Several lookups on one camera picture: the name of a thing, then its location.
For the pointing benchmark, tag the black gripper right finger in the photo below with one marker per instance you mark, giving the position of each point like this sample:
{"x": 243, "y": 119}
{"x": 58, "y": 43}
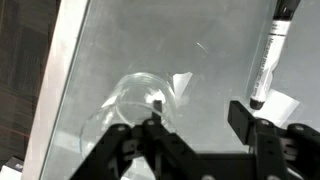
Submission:
{"x": 276, "y": 150}

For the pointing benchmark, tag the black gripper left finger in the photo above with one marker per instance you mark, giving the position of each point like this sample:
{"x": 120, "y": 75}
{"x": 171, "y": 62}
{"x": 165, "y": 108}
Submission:
{"x": 156, "y": 146}

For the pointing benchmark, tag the clear plastic cup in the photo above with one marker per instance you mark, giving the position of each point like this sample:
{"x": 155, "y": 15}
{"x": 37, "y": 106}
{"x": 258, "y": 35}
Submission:
{"x": 133, "y": 93}

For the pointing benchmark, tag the black white marker pen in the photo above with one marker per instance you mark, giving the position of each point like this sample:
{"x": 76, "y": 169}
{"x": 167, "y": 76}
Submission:
{"x": 270, "y": 56}

